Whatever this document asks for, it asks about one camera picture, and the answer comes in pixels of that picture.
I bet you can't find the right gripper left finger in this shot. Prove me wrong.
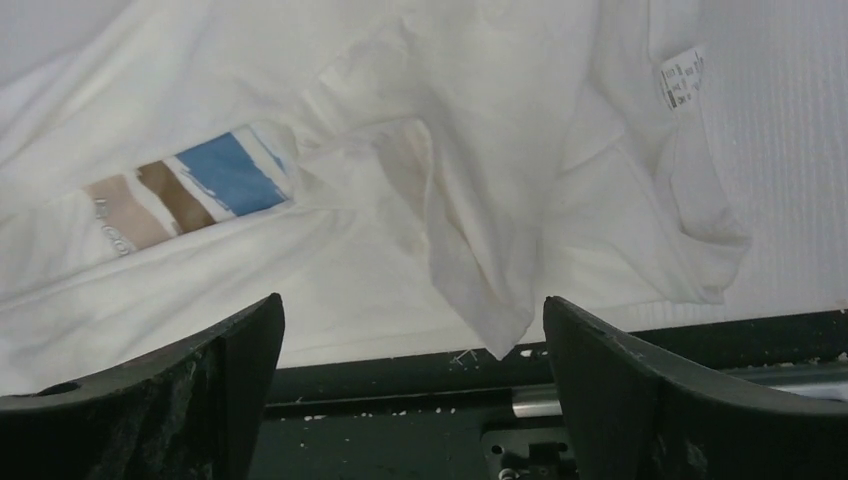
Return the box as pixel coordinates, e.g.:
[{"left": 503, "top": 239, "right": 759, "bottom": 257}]
[{"left": 1, "top": 294, "right": 285, "bottom": 479}]

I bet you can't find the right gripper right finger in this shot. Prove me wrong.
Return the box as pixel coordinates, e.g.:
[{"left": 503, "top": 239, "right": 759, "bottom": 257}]
[{"left": 543, "top": 297, "right": 847, "bottom": 479}]

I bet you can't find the white printed t-shirt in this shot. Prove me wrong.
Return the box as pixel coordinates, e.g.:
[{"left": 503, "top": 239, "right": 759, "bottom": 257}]
[{"left": 1, "top": 1, "right": 748, "bottom": 394}]

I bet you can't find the black mounting base rail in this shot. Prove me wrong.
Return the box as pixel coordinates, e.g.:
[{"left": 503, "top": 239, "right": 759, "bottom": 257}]
[{"left": 249, "top": 310, "right": 847, "bottom": 479}]

